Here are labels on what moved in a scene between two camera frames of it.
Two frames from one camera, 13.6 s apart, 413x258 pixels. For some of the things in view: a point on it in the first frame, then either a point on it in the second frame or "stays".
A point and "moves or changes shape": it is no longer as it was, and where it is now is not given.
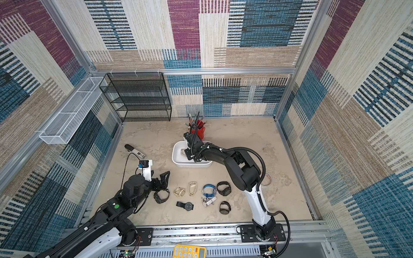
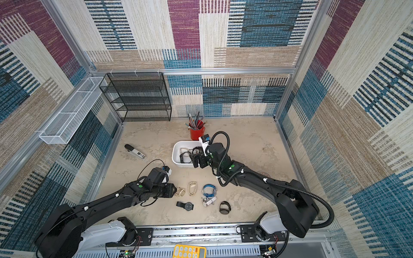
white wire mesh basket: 63,127 stays
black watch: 226,191 moves or changes shape
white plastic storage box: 179,159 stays
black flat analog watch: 188,206 stays
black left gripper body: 155,185 → 166,191
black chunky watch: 157,199 moves or changes shape
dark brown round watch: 225,207 stays
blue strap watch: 209,195 stays
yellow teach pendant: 189,251 stays
